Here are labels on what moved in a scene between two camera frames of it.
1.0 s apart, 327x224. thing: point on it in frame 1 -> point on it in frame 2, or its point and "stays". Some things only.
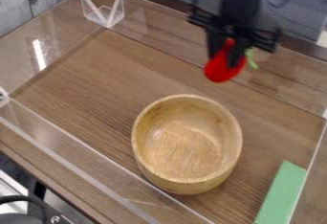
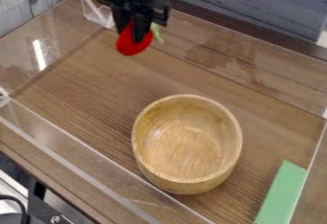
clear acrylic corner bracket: (103, 15) stays
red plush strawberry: (218, 69) -> (126, 43)
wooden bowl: (187, 142) stays
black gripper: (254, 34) -> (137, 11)
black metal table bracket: (39, 214) stays
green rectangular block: (282, 195) stays
